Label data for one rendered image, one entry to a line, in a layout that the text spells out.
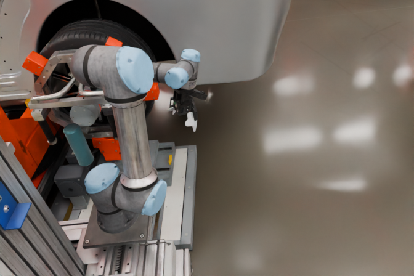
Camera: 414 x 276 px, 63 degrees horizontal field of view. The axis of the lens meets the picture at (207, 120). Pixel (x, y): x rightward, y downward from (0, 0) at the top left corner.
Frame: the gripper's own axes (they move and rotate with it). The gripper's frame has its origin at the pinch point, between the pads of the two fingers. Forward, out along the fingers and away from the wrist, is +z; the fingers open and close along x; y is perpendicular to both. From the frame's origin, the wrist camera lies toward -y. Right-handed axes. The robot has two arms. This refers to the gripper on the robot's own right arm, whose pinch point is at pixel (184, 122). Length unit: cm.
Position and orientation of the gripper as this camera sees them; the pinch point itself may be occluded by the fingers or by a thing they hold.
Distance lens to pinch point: 152.8
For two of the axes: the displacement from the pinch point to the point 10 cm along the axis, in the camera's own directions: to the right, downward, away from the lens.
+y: -7.3, 3.0, -6.2
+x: 6.7, 5.2, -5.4
